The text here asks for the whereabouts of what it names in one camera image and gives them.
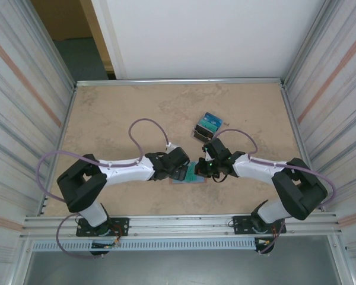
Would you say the green credit card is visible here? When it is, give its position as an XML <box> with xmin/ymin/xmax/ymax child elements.
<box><xmin>185</xmin><ymin>164</ymin><xmax>197</xmax><ymax>182</ymax></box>

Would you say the teal card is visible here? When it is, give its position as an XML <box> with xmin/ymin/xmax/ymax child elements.
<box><xmin>198</xmin><ymin>118</ymin><xmax>220</xmax><ymax>132</ymax></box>

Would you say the clear acrylic card stand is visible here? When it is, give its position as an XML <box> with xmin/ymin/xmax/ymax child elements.
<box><xmin>191</xmin><ymin>111</ymin><xmax>225</xmax><ymax>141</ymax></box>

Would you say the light blue card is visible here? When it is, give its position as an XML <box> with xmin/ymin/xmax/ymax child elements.
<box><xmin>204</xmin><ymin>112</ymin><xmax>224</xmax><ymax>123</ymax></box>

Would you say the grey metal sheet shelf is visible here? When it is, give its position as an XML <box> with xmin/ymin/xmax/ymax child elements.
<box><xmin>23</xmin><ymin>251</ymin><xmax>345</xmax><ymax>285</ymax></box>

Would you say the translucent ribbed side panel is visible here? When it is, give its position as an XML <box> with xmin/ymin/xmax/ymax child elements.
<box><xmin>0</xmin><ymin>0</ymin><xmax>75</xmax><ymax>259</ymax></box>
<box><xmin>284</xmin><ymin>0</ymin><xmax>356</xmax><ymax>253</ymax></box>

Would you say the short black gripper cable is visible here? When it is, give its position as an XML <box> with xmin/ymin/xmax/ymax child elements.
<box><xmin>211</xmin><ymin>170</ymin><xmax>227</xmax><ymax>183</ymax></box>

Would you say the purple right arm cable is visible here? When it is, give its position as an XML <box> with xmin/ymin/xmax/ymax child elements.
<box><xmin>214</xmin><ymin>128</ymin><xmax>336</xmax><ymax>256</ymax></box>

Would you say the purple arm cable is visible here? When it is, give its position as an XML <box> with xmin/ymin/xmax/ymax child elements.
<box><xmin>37</xmin><ymin>118</ymin><xmax>170</xmax><ymax>260</ymax></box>
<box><xmin>214</xmin><ymin>128</ymin><xmax>336</xmax><ymax>256</ymax></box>

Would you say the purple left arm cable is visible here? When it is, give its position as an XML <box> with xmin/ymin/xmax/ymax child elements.
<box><xmin>37</xmin><ymin>118</ymin><xmax>170</xmax><ymax>260</ymax></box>

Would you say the wide aluminium frame rail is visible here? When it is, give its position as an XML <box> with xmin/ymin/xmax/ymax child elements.
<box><xmin>22</xmin><ymin>211</ymin><xmax>344</xmax><ymax>240</ymax></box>

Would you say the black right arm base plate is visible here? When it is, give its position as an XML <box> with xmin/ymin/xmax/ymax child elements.
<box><xmin>231</xmin><ymin>215</ymin><xmax>286</xmax><ymax>236</ymax></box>

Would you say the perforated grey cable tray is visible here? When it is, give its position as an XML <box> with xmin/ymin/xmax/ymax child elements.
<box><xmin>31</xmin><ymin>239</ymin><xmax>258</xmax><ymax>252</ymax></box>

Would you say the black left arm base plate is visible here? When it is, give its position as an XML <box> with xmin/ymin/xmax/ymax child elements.
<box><xmin>76</xmin><ymin>217</ymin><xmax>130</xmax><ymax>238</ymax></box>

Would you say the narrow aluminium frame rail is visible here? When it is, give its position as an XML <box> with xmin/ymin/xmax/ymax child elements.
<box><xmin>75</xmin><ymin>77</ymin><xmax>286</xmax><ymax>88</ymax></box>

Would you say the aluminium side rail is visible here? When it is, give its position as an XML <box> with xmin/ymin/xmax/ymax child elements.
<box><xmin>280</xmin><ymin>83</ymin><xmax>326</xmax><ymax>212</ymax></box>
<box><xmin>40</xmin><ymin>85</ymin><xmax>78</xmax><ymax>216</ymax></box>

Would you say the small controller board with wires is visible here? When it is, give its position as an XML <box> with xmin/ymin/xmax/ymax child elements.
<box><xmin>90</xmin><ymin>236</ymin><xmax>122</xmax><ymax>249</ymax></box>
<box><xmin>254</xmin><ymin>237</ymin><xmax>276</xmax><ymax>249</ymax></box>

